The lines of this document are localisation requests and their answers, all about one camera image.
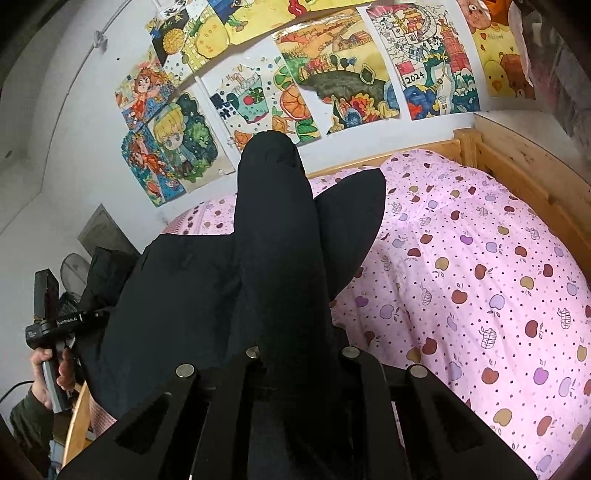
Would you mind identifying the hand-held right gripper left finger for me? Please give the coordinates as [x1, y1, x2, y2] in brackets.
[58, 346, 278, 480]

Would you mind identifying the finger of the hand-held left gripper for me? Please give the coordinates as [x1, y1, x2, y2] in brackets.
[82, 308, 112, 327]

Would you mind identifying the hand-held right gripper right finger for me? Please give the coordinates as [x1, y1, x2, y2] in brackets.
[339, 346, 539, 480]

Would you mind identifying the black jacket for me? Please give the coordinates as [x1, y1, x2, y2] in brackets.
[76, 131, 407, 480]

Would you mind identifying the person's left hand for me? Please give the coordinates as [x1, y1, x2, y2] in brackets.
[29, 347, 78, 394]

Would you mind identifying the black mesh basket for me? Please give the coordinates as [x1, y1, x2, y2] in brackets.
[59, 291, 89, 320]

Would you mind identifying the grey fan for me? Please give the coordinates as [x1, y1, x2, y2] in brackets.
[60, 253, 93, 291]

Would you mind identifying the grey board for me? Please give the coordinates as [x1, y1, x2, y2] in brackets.
[78, 204, 142, 260]

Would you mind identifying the pink apple-print blanket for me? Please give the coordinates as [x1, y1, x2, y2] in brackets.
[164, 148, 587, 480]

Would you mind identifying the orange-haired character blue drawing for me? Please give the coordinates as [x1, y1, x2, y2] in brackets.
[120, 128, 186, 208]

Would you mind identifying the blonde character drawing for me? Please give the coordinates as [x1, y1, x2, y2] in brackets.
[147, 91, 237, 193]

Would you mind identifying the orange-haired girl drawing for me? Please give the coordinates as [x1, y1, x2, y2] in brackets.
[115, 58, 182, 131]

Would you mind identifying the fruit and cup drawing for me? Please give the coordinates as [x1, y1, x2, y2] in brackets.
[199, 50, 322, 152]

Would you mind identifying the yellow pineapple drawing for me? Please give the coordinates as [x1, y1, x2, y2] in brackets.
[147, 0, 232, 75]

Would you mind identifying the landscape drawing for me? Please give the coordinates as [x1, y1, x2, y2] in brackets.
[271, 17, 402, 136]

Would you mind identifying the dragon and tower drawing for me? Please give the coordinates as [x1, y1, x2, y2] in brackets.
[366, 0, 482, 121]

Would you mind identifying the yellow bear and chick drawing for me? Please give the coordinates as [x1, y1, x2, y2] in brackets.
[456, 0, 537, 100]

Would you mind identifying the wide yellow drawing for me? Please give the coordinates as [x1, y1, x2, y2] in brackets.
[207, 0, 385, 46]

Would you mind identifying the dark plaid cloth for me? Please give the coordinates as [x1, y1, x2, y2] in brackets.
[526, 18, 591, 140]

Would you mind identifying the white wall cable conduit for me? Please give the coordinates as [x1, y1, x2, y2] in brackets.
[41, 0, 134, 188]

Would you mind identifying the wooden bed frame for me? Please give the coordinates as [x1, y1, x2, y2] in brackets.
[62, 113, 591, 468]

